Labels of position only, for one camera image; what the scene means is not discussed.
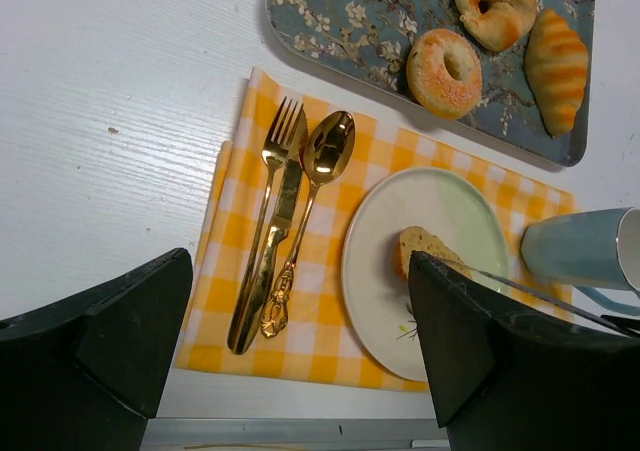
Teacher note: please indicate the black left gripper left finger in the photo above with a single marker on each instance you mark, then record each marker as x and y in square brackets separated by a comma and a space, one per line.
[88, 372]

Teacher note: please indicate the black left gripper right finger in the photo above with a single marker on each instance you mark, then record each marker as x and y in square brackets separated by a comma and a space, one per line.
[505, 376]

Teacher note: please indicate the metal serving tongs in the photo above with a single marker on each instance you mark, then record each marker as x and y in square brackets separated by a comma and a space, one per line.
[540, 296]

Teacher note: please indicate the brown bread slice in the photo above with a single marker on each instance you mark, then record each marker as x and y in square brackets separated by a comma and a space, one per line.
[415, 238]

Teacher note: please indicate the sugared ring donut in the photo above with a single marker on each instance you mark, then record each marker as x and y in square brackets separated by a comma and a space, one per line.
[444, 74]

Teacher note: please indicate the twisted knot bread roll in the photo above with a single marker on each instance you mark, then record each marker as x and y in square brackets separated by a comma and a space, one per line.
[497, 24]

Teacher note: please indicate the light blue mug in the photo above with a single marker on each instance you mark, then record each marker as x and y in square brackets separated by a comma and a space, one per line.
[588, 250]

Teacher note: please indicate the white ceramic plate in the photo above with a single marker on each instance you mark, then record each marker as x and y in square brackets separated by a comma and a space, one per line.
[376, 298]

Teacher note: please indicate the gold knife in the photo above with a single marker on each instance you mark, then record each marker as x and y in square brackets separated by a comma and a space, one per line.
[284, 207]

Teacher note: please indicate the gold spoon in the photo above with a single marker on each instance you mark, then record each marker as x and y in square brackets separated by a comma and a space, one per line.
[324, 158]

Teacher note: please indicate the gold fork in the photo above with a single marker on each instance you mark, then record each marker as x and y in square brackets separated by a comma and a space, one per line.
[274, 153]

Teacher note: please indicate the striped orange croissant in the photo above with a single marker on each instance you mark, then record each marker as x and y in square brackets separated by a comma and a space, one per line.
[556, 66]

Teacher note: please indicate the blue floral serving tray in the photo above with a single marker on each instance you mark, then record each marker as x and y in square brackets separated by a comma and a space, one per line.
[369, 41]

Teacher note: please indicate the aluminium table edge rail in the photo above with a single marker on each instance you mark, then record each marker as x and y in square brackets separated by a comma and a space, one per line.
[294, 434]

